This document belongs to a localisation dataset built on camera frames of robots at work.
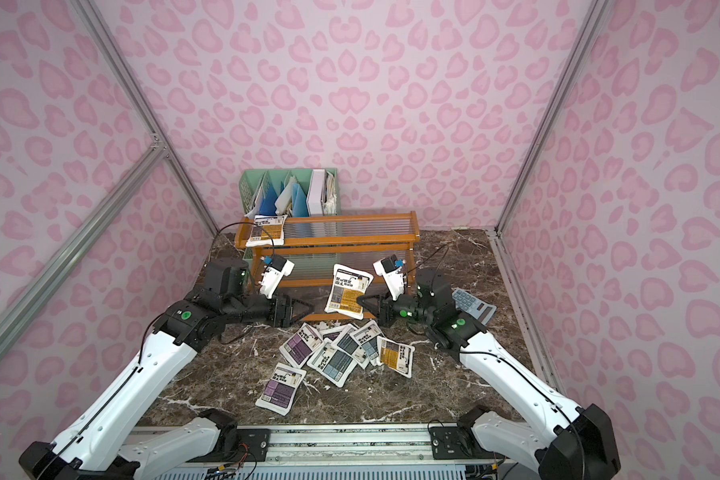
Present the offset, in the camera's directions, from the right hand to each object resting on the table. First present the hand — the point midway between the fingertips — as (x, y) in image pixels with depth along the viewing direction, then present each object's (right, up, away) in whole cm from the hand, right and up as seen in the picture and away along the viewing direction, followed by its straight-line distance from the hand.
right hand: (357, 301), depth 69 cm
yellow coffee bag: (-23, +19, +11) cm, 32 cm away
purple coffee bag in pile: (-18, -16, +19) cm, 31 cm away
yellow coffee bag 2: (-2, +4, 0) cm, 4 cm away
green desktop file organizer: (-25, +31, +28) cm, 49 cm away
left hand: (-11, 0, -1) cm, 11 cm away
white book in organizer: (-15, +30, +26) cm, 43 cm away
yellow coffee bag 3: (+10, -18, +17) cm, 27 cm away
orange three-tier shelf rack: (-17, +14, +35) cm, 41 cm away
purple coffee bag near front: (-21, -26, +11) cm, 35 cm away
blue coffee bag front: (-8, -20, +16) cm, 27 cm away
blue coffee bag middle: (-4, -15, +19) cm, 25 cm away
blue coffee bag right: (+2, -14, +21) cm, 25 cm away
